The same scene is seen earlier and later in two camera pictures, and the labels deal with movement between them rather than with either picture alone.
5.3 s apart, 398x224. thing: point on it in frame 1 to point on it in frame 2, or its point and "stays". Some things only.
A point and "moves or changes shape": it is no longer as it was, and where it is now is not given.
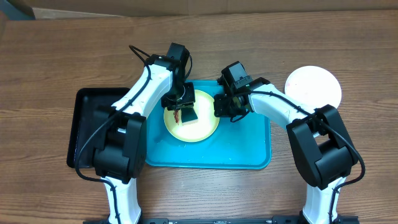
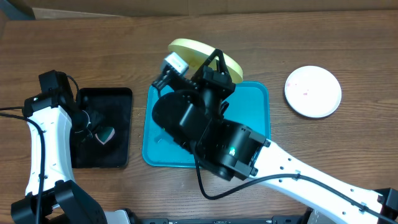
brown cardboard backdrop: x=55 y=9 stays
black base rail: x=342 y=220 stays
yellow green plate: x=204 y=107 moves or changes shape
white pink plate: x=314 y=86 stays
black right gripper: x=223 y=112 to x=216 y=77
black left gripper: x=189 y=101 to x=96 y=124
